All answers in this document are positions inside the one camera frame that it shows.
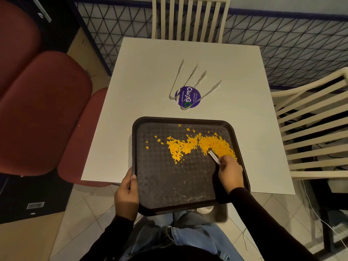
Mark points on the red cushioned chair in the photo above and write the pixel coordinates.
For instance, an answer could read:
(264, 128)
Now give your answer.
(16, 46)
(40, 114)

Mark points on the person's left forearm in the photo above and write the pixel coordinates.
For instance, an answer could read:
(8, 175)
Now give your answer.
(108, 241)

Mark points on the black metal frame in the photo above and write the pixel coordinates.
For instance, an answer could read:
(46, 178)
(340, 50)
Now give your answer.
(327, 228)

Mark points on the person's legs in jeans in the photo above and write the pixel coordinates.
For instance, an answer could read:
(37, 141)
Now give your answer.
(182, 236)

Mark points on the white paper waste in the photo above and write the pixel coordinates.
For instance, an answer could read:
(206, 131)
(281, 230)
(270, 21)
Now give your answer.
(205, 209)

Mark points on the person's right hand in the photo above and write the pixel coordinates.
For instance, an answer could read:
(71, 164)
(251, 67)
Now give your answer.
(232, 173)

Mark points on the pile of orange crumbs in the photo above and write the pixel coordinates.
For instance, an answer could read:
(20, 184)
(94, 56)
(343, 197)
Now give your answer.
(214, 144)

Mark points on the small white scraper card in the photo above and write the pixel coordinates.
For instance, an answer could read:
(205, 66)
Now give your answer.
(213, 156)

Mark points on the cream slatted wooden chair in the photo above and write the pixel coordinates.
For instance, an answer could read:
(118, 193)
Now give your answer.
(312, 174)
(154, 18)

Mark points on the person's right forearm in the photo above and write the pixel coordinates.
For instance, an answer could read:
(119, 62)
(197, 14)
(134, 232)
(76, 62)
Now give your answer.
(266, 228)

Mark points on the metal tongs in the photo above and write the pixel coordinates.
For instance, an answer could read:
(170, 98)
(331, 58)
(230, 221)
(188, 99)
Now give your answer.
(176, 79)
(216, 85)

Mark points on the metal waste bin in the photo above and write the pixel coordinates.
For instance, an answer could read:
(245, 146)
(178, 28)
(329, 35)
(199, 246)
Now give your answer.
(221, 214)

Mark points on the tall black cabinet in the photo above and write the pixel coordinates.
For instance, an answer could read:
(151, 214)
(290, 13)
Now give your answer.
(62, 35)

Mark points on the low black floor cabinet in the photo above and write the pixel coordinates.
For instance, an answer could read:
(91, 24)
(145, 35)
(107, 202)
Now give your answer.
(27, 192)

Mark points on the dark brown plastic tray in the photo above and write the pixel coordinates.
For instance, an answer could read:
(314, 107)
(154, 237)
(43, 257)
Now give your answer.
(168, 187)

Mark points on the person's left hand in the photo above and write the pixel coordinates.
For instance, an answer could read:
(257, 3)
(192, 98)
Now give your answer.
(126, 203)

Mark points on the round purple sticker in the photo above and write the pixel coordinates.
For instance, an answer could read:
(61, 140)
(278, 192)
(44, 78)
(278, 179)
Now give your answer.
(190, 96)

